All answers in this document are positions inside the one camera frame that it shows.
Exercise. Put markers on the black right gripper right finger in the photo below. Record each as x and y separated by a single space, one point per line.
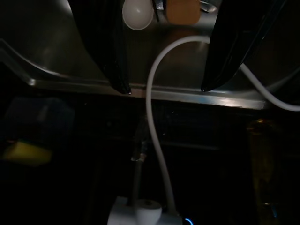
229 42

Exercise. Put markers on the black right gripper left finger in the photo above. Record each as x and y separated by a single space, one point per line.
110 47

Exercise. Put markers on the white round plastic spoon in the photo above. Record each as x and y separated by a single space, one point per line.
137 15

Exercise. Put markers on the tan rounded sponge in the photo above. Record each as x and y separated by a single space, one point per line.
182 11

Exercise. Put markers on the stainless steel sink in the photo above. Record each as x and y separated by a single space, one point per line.
180 70

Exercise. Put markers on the small metal sink fitting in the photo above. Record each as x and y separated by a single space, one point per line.
159 4

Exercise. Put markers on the blue plastic container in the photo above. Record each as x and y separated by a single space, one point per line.
39 117

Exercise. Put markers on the yellow liquid bottle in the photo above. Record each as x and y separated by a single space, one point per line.
264 159

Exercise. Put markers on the metal faucet pipe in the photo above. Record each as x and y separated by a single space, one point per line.
138 168

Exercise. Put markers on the yellow green scrub sponge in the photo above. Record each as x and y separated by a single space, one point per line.
25 152

